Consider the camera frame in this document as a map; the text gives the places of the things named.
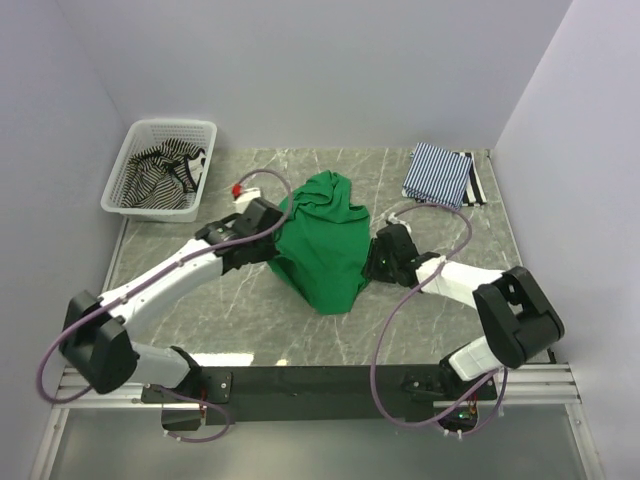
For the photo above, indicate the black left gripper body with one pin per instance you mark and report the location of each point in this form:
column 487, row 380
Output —
column 265, row 249

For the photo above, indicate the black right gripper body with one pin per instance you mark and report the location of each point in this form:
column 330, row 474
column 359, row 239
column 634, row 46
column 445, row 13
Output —
column 378, row 265

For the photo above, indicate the green tank top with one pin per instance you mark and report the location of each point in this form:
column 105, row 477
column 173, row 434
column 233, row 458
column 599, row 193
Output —
column 324, row 244

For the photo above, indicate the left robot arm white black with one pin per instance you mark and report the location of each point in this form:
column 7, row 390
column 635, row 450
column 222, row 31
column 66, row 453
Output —
column 102, row 345

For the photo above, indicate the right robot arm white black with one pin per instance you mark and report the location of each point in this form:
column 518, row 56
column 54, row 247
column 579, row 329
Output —
column 517, row 318

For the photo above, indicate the blue striped folded tank top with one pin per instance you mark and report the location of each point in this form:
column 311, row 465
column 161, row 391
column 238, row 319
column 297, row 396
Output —
column 437, row 175

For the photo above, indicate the black white striped folded top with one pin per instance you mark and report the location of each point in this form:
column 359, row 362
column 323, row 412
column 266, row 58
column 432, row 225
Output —
column 474, row 195

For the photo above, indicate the striped clothes in basket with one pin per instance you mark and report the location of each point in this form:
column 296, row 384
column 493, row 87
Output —
column 163, row 176

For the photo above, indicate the white plastic laundry basket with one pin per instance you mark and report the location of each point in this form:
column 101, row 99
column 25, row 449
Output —
column 147, row 133

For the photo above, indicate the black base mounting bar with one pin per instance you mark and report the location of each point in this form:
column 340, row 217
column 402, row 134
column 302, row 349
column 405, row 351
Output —
column 292, row 393

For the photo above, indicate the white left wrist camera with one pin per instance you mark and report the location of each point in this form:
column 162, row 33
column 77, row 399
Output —
column 243, row 195

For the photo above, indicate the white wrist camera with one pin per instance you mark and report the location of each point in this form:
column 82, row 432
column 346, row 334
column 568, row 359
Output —
column 243, row 195
column 393, row 219

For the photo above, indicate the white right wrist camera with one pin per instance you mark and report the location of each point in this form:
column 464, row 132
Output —
column 393, row 219

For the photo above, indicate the aluminium rail frame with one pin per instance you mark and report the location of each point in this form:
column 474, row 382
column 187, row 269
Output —
column 537, row 384

